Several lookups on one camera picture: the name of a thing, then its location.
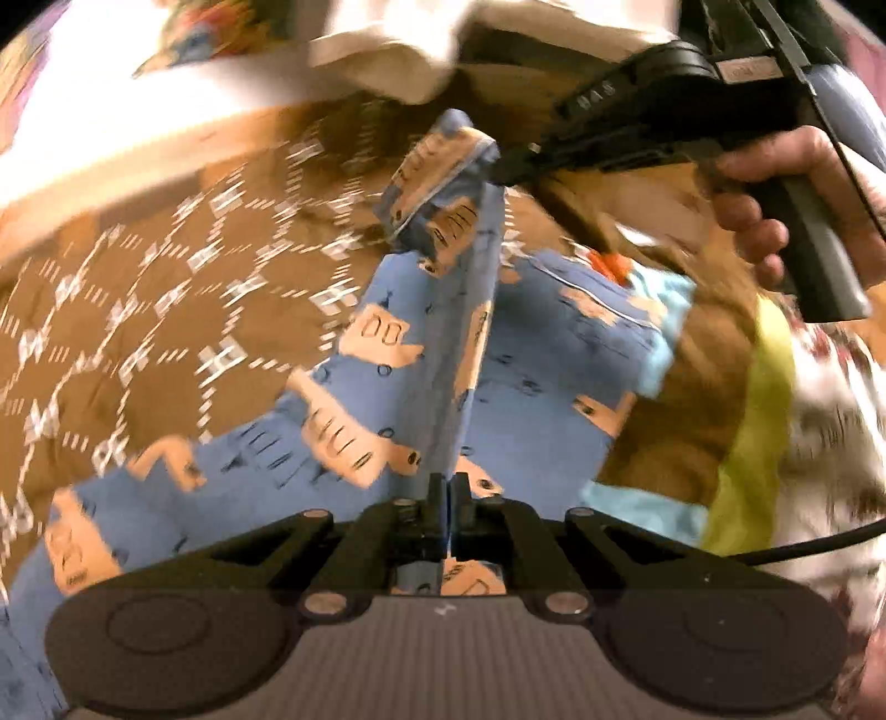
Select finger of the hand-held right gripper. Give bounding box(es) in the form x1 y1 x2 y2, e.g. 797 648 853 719
493 128 617 188

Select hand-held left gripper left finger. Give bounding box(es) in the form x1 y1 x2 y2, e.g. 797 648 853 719
197 475 445 620

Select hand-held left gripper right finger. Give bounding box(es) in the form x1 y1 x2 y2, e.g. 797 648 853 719
449 476 694 619

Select blue printed pants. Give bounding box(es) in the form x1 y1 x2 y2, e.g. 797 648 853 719
0 107 693 700

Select person's right hand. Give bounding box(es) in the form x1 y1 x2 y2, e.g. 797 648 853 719
712 126 851 292

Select white cloth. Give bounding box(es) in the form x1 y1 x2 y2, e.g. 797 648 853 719
308 0 683 106

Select colour-block cloth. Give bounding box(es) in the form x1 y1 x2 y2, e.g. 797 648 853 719
578 249 797 558

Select brown patterned blanket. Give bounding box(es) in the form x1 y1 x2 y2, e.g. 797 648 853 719
0 90 763 624

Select person's floral clothing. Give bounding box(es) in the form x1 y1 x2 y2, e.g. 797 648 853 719
779 322 886 700

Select colourful wall poster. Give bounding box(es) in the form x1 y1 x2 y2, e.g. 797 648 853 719
135 0 295 77

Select black cable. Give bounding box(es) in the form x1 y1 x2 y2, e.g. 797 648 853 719
727 518 886 563

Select wooden bed frame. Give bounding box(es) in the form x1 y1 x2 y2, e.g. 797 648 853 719
0 104 389 240

